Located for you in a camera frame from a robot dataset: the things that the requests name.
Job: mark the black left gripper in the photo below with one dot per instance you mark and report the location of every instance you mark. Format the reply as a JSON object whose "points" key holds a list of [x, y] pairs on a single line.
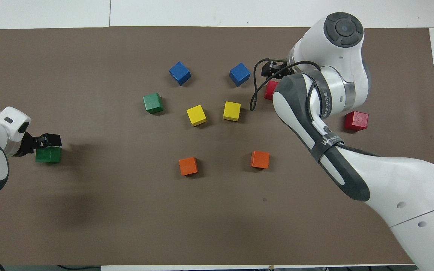
{"points": [[29, 146]]}

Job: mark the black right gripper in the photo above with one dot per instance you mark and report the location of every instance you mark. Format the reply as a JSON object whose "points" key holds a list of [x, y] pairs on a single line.
{"points": [[281, 66]]}

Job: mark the green cube block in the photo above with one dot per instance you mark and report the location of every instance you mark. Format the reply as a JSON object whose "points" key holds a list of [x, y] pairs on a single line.
{"points": [[48, 155], [153, 103]]}

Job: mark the red cube block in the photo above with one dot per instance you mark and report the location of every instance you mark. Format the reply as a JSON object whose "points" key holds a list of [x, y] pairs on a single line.
{"points": [[270, 90], [356, 121]]}

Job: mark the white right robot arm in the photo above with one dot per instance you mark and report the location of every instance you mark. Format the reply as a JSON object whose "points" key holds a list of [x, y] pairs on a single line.
{"points": [[390, 180]]}

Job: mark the blue cube block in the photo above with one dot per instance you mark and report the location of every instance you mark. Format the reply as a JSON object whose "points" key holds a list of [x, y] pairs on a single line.
{"points": [[179, 73], [239, 74]]}

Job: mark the yellow cube block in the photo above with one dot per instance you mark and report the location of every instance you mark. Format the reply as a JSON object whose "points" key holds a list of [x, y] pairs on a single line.
{"points": [[232, 111], [196, 115]]}

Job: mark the orange cube block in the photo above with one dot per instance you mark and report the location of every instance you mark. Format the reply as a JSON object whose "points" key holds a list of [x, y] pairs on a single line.
{"points": [[188, 166], [260, 160]]}

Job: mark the brown table mat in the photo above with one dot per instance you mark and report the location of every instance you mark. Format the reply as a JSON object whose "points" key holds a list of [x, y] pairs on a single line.
{"points": [[126, 210]]}

